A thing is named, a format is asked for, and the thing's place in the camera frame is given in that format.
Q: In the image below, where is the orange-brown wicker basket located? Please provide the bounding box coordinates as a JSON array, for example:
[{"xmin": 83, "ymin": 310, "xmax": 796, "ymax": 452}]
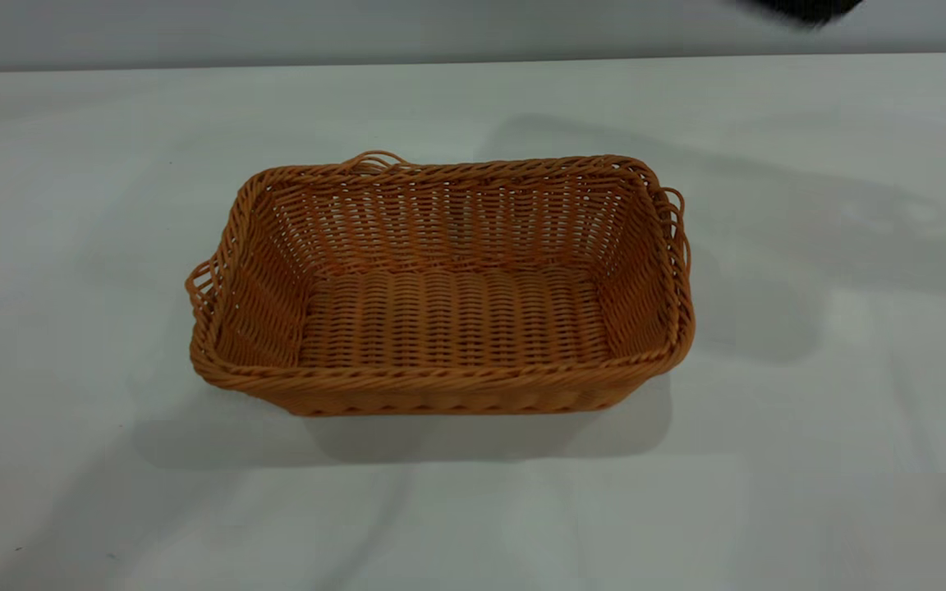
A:
[{"xmin": 185, "ymin": 150, "xmax": 696, "ymax": 417}]

